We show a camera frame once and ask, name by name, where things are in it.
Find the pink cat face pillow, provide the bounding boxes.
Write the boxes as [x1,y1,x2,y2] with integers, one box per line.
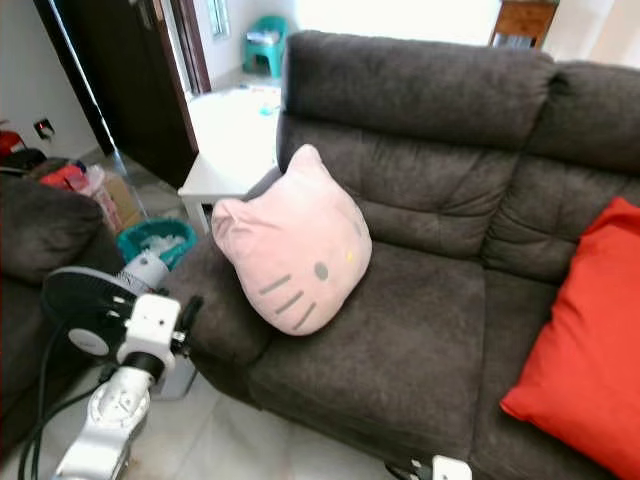
[212,143,373,336]

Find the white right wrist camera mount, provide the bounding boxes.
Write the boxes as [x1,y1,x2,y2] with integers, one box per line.
[430,455,473,480]

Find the dark wooden door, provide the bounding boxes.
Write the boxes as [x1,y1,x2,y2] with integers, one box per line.
[50,0,199,189]

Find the green plastic chair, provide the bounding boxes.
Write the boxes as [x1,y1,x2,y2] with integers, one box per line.
[243,15,291,79]

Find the red object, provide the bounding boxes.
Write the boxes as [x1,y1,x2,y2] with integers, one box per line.
[0,122,26,161]

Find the small dark brown sofa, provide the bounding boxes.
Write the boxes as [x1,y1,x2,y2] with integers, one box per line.
[0,175,126,451]

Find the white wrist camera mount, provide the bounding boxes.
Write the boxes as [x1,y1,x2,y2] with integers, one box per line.
[430,455,473,480]
[117,293,183,371]

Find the teal plastic basket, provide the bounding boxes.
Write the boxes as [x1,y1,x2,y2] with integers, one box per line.
[117,218,199,266]

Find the brown wooden cabinet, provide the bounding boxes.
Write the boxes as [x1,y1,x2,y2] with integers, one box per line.
[490,0,561,48]

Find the large dark brown sofa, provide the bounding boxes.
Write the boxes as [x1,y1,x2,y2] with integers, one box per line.
[160,30,640,480]

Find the black cable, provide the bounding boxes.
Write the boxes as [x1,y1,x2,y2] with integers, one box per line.
[15,385,106,480]
[38,330,63,480]

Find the white low table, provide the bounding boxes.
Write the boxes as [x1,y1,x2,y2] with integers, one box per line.
[178,85,286,236]

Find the red pillow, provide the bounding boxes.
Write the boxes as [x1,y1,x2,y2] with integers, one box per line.
[500,196,640,479]

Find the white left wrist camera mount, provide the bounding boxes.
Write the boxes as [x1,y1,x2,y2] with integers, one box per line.
[117,293,183,371]

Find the red plastic bag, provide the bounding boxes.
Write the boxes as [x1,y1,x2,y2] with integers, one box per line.
[40,163,91,193]

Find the cardboard box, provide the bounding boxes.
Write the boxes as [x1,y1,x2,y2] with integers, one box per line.
[95,170,146,233]

